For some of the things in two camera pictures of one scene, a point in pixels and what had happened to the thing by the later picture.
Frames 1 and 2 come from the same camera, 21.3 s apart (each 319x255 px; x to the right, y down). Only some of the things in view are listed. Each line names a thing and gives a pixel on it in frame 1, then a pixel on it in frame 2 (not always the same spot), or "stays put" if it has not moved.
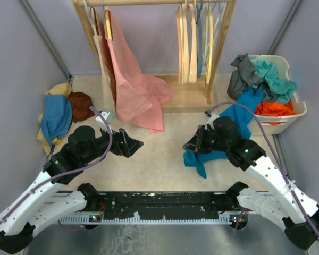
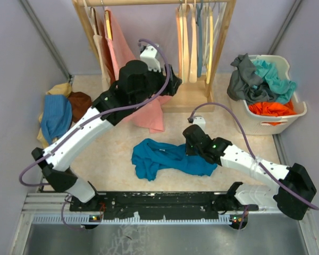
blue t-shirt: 241,113 → 149,155
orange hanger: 179,45 stays put
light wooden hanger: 192,75 stays put
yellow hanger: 208,75 stays put
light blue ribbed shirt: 57,117 stays put
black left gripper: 128,146 → 174,82
